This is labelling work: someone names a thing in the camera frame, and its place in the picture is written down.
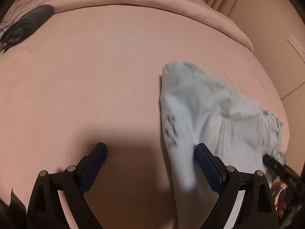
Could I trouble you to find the light blue strawberry pants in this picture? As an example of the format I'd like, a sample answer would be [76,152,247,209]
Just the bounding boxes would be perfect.
[160,61,285,228]

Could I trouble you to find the dark rolled clothing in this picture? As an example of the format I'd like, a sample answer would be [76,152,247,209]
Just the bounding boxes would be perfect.
[1,5,54,53]

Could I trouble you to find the pink bed sheet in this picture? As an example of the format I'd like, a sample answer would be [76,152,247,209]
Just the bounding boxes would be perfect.
[1,5,287,228]

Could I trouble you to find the white wall power strip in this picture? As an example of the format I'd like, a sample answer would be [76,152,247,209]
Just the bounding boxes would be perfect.
[287,35,305,62]

